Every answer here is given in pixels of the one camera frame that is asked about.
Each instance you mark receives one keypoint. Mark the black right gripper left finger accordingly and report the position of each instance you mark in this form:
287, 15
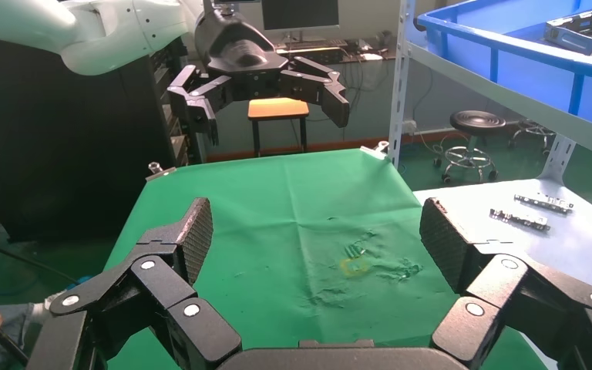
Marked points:
158, 286

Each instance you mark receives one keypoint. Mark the chrome stool base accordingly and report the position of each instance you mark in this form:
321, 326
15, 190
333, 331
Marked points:
533, 133

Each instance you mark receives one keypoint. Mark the blue jeans leg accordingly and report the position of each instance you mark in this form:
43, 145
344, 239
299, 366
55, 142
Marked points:
15, 319

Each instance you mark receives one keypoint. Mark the black keyboard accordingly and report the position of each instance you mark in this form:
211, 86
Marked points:
309, 45

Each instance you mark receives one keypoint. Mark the wooden top stool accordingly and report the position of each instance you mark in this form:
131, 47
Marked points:
277, 108

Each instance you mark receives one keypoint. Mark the small silver metal bracket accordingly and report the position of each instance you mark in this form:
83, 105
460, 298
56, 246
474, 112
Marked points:
519, 219
543, 203

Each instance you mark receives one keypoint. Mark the white shoe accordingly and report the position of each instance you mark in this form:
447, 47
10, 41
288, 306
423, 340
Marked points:
46, 304

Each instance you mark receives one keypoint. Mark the blue plastic bin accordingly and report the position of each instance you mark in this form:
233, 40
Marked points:
531, 76

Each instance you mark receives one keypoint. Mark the green table cloth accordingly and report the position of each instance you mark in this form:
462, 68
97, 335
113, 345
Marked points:
286, 204

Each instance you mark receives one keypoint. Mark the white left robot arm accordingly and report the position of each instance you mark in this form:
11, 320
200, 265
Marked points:
97, 30

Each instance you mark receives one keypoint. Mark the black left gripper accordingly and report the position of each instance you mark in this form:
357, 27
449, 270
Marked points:
240, 51

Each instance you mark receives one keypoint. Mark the white wall socket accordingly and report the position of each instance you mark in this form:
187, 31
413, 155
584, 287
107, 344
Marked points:
409, 126

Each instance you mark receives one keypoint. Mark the black computer monitor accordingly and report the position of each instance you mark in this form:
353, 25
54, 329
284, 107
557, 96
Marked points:
300, 13

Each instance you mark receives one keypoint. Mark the black round swivel stool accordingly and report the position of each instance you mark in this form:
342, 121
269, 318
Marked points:
477, 122

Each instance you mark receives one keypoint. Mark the white metal shelf frame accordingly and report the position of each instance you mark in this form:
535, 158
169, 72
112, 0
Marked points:
400, 76

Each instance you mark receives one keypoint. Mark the metal table clamp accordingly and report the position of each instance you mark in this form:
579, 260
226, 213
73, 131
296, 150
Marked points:
159, 172
376, 149

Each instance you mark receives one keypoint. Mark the dark metal frame part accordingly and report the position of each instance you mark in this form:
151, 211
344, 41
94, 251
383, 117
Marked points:
577, 30

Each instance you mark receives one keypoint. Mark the black cabinet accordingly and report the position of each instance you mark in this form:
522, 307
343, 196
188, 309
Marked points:
61, 153

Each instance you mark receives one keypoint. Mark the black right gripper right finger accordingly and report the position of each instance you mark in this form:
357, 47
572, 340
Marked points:
520, 296

